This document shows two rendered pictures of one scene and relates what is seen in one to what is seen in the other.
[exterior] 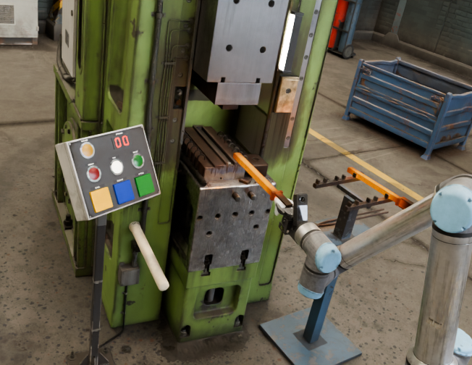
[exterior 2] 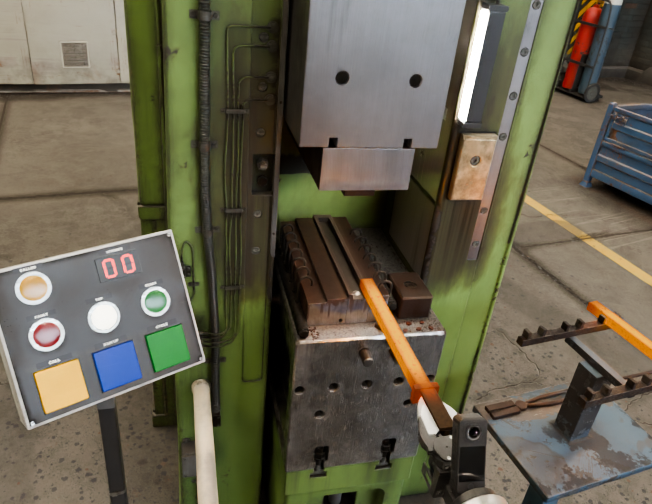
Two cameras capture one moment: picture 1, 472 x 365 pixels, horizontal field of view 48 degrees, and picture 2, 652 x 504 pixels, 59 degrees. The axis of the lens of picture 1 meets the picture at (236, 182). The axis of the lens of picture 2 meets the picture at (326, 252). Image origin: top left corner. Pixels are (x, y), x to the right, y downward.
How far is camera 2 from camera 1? 1.03 m
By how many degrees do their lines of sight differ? 12
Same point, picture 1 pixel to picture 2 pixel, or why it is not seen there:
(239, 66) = (366, 116)
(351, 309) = not seen: outside the picture
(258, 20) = (403, 18)
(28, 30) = not seen: hidden behind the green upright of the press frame
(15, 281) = (67, 429)
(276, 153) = (452, 269)
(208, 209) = (314, 376)
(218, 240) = (338, 425)
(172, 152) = (258, 269)
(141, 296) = (225, 486)
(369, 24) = (623, 58)
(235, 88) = (360, 159)
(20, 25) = not seen: hidden behind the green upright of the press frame
